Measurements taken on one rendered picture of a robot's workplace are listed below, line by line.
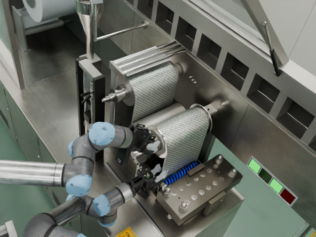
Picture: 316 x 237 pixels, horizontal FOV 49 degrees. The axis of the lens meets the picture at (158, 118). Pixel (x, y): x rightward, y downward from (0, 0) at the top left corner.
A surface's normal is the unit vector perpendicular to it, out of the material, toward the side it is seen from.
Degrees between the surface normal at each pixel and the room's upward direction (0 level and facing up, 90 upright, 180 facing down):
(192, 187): 0
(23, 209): 0
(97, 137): 50
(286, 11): 90
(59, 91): 0
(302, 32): 90
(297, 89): 90
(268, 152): 90
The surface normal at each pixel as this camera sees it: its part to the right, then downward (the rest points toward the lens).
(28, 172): 0.09, -0.18
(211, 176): 0.12, -0.69
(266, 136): -0.78, 0.37
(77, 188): 0.00, 0.72
